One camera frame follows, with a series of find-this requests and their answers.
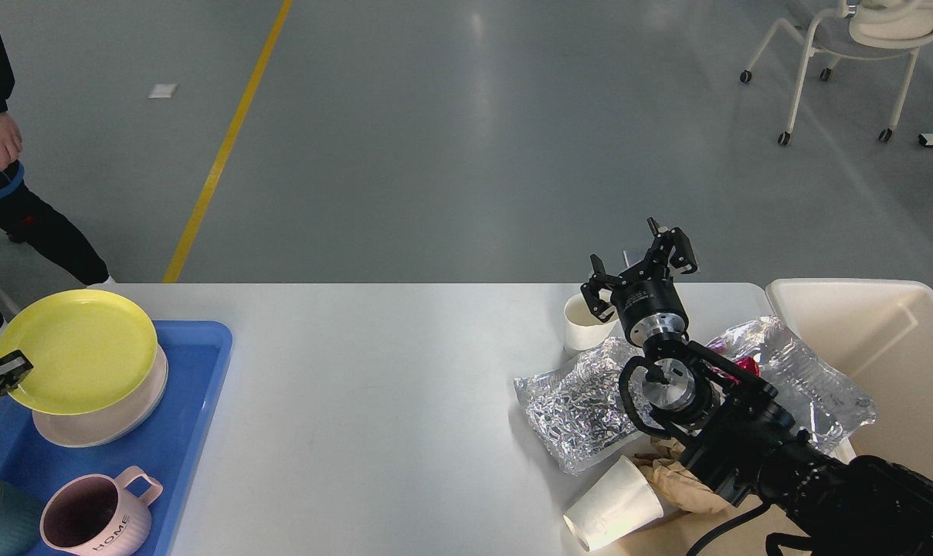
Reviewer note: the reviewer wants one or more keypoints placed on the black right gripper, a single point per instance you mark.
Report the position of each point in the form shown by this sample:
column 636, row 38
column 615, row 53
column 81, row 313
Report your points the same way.
column 645, row 299

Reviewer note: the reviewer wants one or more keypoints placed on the yellow plastic plate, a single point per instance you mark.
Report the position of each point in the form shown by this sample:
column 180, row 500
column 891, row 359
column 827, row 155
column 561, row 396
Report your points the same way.
column 88, row 348

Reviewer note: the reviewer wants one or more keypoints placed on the pink HOME mug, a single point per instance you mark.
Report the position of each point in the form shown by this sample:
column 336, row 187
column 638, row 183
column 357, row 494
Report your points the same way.
column 101, row 515

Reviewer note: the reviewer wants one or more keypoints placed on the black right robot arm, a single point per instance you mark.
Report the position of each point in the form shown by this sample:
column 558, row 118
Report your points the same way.
column 738, row 440

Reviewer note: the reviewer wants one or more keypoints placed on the clear floor plate left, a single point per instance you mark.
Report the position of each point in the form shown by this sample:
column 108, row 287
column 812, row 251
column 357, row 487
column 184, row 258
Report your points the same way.
column 632, row 260

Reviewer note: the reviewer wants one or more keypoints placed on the blue plastic tray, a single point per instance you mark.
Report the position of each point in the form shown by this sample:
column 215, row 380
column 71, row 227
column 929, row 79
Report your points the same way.
column 167, row 445

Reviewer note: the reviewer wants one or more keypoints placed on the upright white paper cup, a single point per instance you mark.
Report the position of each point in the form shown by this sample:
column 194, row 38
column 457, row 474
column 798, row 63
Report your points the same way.
column 582, row 330

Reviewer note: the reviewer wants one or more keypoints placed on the pink white plate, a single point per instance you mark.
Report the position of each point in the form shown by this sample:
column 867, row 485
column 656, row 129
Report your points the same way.
column 109, row 424

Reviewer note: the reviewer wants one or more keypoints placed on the silver foil bag left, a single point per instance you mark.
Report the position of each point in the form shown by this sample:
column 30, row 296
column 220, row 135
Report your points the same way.
column 576, row 410

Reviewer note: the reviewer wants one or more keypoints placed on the silver foil bag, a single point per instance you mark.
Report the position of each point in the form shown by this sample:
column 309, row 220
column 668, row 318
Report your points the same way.
column 576, row 410
column 824, row 401

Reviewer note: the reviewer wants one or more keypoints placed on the crushed red soda can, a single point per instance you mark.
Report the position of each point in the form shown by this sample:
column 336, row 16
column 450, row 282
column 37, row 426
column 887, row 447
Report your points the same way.
column 747, row 363

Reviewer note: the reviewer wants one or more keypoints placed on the crumpled brown paper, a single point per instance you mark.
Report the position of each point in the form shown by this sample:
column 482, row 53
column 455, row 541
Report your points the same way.
column 678, row 485

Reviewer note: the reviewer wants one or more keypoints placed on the lying white paper cup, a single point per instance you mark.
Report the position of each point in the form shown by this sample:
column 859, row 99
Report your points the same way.
column 619, row 503

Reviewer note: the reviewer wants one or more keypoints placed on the silver foil bag right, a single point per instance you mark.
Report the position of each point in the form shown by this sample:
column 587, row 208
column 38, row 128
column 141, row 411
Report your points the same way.
column 824, row 401

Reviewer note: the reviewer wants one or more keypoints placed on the flat brown paper sheet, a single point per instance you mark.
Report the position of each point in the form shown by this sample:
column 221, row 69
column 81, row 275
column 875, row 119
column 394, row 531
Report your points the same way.
column 676, row 534

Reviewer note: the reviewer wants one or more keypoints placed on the beige plastic bin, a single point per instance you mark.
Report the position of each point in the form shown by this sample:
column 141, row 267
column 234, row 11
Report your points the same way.
column 879, row 333

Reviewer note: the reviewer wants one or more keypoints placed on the white floor marker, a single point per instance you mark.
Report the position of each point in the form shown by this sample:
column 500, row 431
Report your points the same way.
column 161, row 91

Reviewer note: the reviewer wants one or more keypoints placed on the white office chair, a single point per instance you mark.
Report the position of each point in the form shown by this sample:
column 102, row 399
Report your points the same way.
column 859, row 30

